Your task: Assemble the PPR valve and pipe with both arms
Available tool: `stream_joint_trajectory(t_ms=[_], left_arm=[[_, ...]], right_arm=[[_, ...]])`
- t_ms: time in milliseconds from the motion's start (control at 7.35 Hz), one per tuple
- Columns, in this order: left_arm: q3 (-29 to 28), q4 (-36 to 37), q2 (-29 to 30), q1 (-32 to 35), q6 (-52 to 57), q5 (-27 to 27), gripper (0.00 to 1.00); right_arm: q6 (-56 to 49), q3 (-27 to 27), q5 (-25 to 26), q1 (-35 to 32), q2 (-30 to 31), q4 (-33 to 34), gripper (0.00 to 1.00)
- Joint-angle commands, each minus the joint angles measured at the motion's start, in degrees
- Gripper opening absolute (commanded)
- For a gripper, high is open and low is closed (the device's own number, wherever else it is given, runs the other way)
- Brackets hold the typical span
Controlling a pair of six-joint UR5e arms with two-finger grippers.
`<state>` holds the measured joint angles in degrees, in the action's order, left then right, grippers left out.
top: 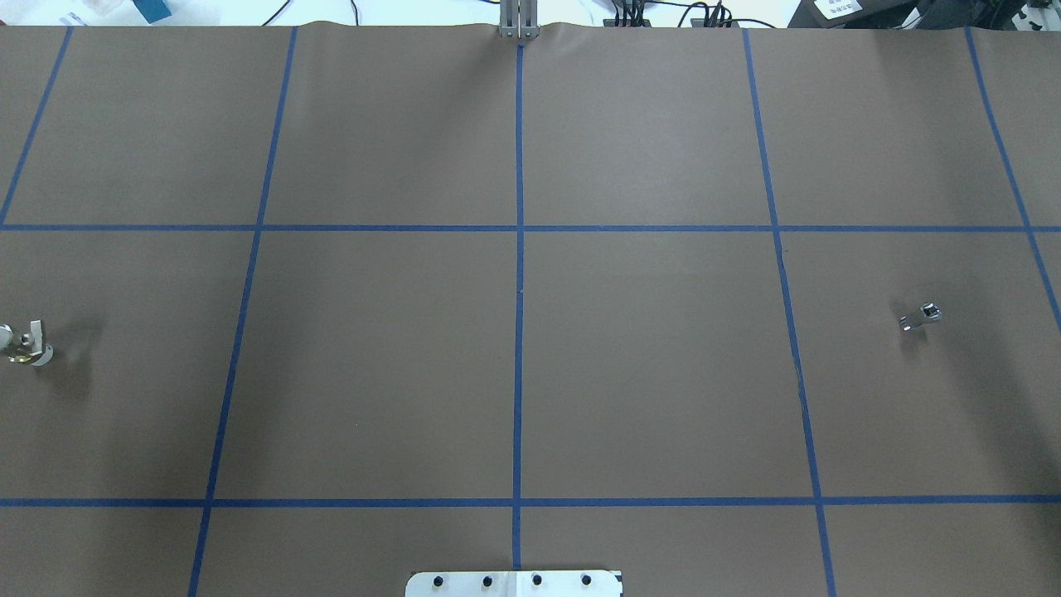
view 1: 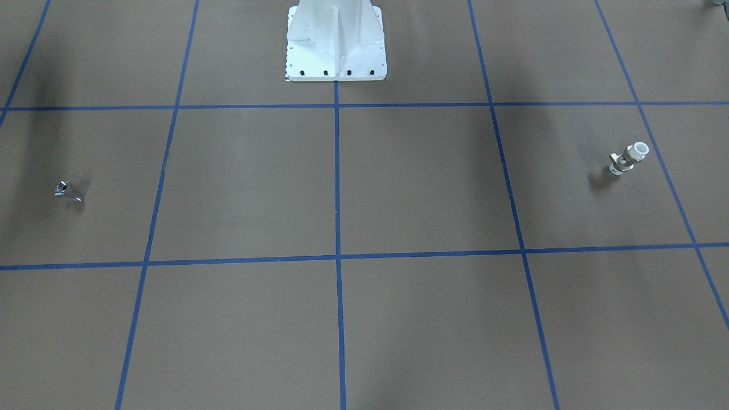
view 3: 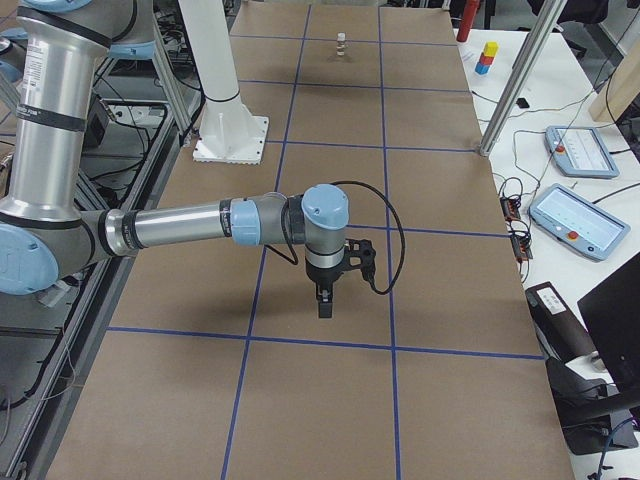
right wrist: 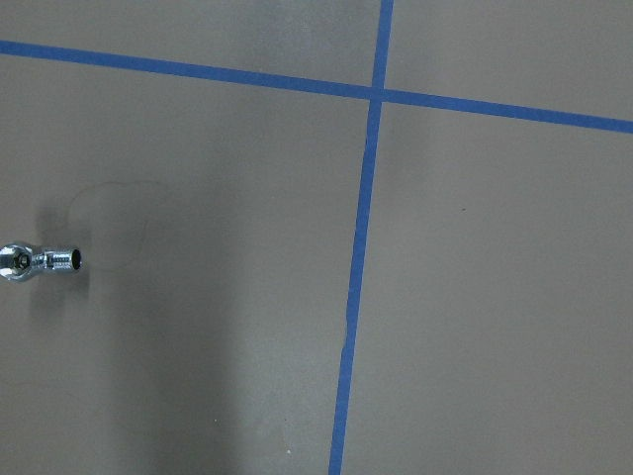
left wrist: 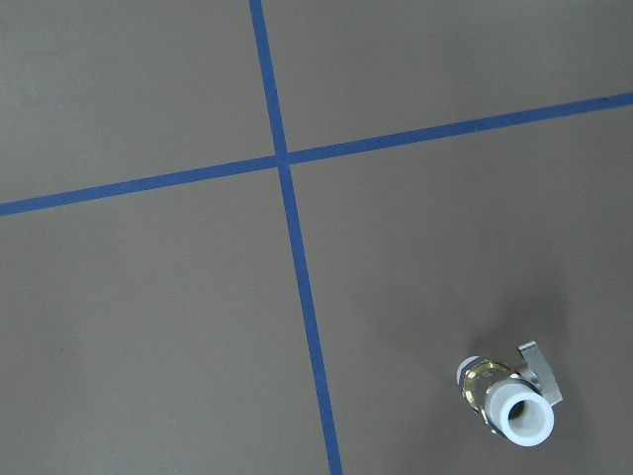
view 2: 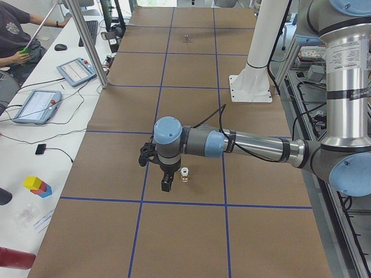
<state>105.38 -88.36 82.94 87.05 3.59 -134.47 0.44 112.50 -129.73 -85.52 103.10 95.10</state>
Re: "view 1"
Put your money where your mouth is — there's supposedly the chrome elbow pipe fitting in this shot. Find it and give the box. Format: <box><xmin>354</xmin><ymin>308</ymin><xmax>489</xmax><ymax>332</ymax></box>
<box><xmin>54</xmin><ymin>180</ymin><xmax>84</xmax><ymax>202</ymax></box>

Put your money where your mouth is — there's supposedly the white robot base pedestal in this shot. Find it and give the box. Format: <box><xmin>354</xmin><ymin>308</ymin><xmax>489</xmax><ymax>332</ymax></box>
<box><xmin>285</xmin><ymin>1</ymin><xmax>388</xmax><ymax>81</ymax></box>

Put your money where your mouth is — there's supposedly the white PPR brass valve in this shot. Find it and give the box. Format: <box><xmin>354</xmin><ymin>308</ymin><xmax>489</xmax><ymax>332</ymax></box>
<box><xmin>608</xmin><ymin>142</ymin><xmax>649</xmax><ymax>175</ymax></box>

